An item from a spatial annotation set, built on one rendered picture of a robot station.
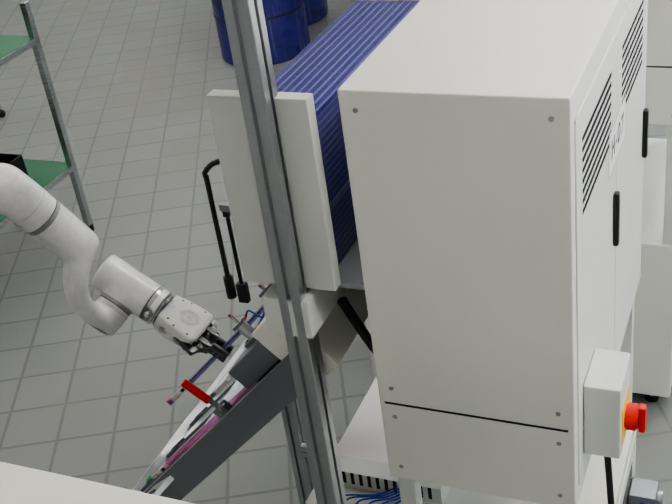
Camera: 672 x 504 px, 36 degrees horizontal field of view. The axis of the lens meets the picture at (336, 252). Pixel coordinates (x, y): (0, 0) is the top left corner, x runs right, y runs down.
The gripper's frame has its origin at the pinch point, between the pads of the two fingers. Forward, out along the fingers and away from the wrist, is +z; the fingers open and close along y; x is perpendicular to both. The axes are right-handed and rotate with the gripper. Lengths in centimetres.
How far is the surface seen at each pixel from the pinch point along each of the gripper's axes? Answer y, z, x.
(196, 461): -32.1, 9.8, -5.5
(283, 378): -32, 15, -38
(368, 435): 15.9, 39.0, 13.7
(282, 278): -36, 6, -61
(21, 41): 177, -155, 107
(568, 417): -32, 54, -66
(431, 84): -29, 9, -99
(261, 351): -28.1, 9.0, -36.5
